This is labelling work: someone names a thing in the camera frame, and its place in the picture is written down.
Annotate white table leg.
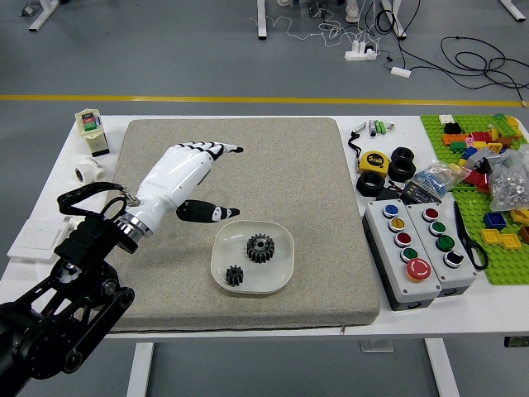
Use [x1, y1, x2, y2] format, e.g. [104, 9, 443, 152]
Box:
[126, 342, 155, 397]
[425, 338, 460, 397]

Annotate metal under-table bracket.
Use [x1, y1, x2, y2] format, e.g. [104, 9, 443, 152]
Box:
[359, 338, 393, 353]

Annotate beige switch box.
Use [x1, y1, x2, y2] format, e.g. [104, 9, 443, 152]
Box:
[74, 108, 110, 158]

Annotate plastic bag of silver screws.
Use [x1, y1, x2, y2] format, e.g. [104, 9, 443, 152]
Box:
[488, 144, 529, 212]

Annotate black scissors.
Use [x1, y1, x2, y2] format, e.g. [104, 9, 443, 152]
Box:
[453, 201, 489, 271]

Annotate big black gear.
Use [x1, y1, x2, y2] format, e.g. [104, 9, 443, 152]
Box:
[246, 233, 277, 264]

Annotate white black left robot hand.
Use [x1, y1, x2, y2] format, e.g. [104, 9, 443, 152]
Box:
[123, 141, 245, 239]

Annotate black floor cable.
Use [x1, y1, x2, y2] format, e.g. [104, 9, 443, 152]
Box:
[374, 0, 410, 71]
[440, 36, 529, 104]

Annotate black flat pouch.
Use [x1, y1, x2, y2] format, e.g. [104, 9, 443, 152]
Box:
[376, 184, 410, 204]

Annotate light green long brick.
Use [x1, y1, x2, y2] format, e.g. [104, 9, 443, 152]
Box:
[491, 114, 516, 136]

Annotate black display module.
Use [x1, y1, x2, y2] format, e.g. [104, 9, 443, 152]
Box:
[403, 181, 443, 204]

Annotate grey four-button control box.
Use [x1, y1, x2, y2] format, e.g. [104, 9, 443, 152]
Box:
[407, 202, 479, 298]

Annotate white background desk leg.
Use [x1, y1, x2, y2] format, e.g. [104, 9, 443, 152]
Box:
[382, 0, 408, 41]
[256, 0, 274, 41]
[499, 0, 529, 22]
[28, 0, 63, 32]

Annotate silver stick with black lanyard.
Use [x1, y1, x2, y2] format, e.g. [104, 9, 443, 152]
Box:
[348, 122, 369, 158]

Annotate small black gear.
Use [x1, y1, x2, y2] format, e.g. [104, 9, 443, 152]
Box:
[225, 265, 245, 288]

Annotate white pipe tee fitting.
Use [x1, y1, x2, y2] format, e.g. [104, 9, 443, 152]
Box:
[74, 155, 106, 185]

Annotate grey-brown mat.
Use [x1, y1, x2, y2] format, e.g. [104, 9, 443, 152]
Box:
[105, 117, 382, 333]

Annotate white power strip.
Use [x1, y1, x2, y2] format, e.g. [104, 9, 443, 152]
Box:
[345, 41, 379, 62]

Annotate large black nut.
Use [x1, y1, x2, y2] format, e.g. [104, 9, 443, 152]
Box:
[390, 147, 416, 165]
[388, 158, 417, 182]
[355, 171, 388, 197]

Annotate green brick baseplate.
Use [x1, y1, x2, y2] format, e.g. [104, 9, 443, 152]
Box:
[420, 114, 529, 286]

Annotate plastic bag of blue parts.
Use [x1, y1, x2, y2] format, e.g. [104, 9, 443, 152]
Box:
[407, 163, 470, 195]

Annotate grey five-button control box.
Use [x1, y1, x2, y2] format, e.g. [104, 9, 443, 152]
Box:
[362, 198, 442, 312]

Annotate yellow tape measure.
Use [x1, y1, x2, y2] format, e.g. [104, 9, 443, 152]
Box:
[357, 150, 390, 175]

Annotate white floor cable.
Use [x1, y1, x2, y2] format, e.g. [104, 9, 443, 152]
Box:
[247, 6, 381, 49]

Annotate yellow floor tape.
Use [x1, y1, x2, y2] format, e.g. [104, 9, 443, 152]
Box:
[0, 94, 525, 108]

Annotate grey brick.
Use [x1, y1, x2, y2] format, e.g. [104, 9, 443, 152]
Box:
[470, 148, 503, 171]

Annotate white square plate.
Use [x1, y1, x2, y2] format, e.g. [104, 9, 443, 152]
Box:
[211, 219, 296, 294]

